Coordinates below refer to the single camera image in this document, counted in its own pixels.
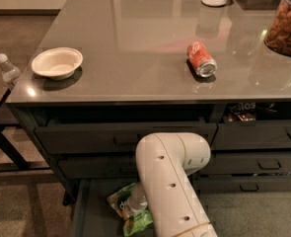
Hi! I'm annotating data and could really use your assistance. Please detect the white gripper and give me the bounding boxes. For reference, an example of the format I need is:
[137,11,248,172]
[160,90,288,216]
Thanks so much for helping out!
[125,183,148,216]

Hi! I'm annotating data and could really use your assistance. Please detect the green rice chip bag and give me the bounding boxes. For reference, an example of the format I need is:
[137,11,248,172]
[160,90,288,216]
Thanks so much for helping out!
[108,183,153,237]

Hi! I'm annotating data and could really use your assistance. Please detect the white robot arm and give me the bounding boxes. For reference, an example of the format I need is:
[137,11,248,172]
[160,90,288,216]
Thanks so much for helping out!
[132,132,218,237]

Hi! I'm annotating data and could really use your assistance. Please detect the open bottom left drawer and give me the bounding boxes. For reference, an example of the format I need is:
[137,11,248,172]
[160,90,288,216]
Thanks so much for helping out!
[71,179,134,237]

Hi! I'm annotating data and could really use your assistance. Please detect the middle left drawer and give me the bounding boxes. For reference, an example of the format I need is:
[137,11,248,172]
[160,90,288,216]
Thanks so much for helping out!
[58,155,137,179]

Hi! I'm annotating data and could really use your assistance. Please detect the bottom right drawer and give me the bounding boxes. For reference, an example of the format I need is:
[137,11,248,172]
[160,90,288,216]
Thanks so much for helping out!
[192,176,291,193]

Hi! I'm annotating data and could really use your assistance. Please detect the middle right drawer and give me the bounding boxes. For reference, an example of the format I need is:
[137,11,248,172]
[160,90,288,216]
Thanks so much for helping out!
[199,152,291,175]

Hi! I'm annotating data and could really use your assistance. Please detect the top left drawer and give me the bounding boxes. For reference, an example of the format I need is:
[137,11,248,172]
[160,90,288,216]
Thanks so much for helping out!
[35,119,217,154]

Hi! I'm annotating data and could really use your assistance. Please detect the top right drawer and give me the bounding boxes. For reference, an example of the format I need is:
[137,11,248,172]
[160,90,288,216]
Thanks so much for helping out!
[212,119,291,150]

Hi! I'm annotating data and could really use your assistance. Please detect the dark snack bag in drawer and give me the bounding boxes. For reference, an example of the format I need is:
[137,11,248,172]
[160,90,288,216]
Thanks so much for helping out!
[226,102,256,121]

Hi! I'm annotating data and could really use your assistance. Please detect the black side table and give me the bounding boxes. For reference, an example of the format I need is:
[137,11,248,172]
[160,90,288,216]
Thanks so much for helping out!
[0,68,48,172]

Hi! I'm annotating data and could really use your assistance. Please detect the red soda can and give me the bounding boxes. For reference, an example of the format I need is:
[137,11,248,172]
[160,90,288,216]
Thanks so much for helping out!
[186,41,217,78]

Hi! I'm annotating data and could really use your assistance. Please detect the white paper bowl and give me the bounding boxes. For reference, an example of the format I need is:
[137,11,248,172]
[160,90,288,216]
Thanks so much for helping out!
[32,47,83,80]

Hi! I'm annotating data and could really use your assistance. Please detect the clear plastic water bottle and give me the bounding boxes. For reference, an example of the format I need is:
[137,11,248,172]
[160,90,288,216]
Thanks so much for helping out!
[0,53,21,90]

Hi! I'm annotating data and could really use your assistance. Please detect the glass jar of snacks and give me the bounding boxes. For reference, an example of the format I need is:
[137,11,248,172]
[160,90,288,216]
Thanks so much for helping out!
[264,0,291,56]

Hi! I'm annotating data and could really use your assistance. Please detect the dark drawer cabinet frame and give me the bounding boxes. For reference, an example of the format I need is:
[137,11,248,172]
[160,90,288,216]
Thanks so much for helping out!
[12,103,291,199]

